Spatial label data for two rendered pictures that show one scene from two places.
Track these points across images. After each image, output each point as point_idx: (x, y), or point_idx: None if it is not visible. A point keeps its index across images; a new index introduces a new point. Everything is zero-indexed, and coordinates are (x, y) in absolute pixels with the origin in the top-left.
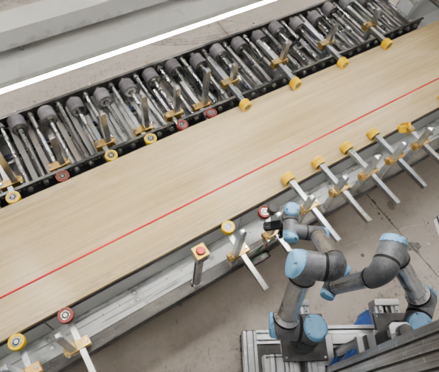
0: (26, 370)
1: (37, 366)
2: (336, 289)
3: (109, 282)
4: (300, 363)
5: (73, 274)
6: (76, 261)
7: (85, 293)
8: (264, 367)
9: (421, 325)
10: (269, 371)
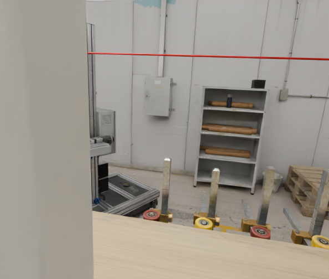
0: (206, 216)
1: (196, 211)
2: None
3: (96, 211)
4: None
5: (113, 234)
6: (97, 243)
7: (121, 217)
8: (91, 150)
9: None
10: (92, 148)
